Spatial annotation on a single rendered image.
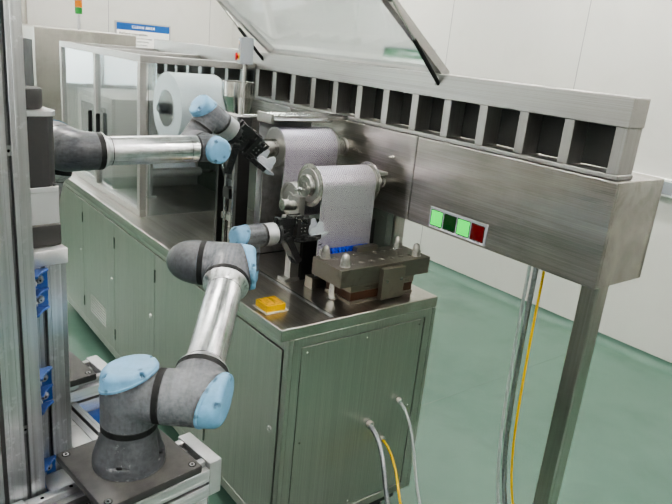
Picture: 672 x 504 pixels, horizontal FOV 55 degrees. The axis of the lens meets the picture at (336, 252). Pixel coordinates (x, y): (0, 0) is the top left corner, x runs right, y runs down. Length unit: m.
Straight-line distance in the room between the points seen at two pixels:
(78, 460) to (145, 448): 0.16
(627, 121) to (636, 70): 2.65
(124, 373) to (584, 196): 1.25
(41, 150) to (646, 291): 3.76
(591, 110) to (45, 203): 1.36
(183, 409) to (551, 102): 1.27
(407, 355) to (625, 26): 2.86
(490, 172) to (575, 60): 2.69
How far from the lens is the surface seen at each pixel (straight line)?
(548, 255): 1.94
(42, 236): 1.45
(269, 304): 2.01
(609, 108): 1.84
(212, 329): 1.46
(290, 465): 2.18
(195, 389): 1.34
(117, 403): 1.37
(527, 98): 1.98
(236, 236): 1.99
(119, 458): 1.44
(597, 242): 1.86
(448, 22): 5.42
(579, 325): 2.12
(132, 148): 1.75
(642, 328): 4.53
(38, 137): 1.40
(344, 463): 2.35
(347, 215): 2.24
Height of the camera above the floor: 1.70
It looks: 18 degrees down
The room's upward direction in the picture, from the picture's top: 6 degrees clockwise
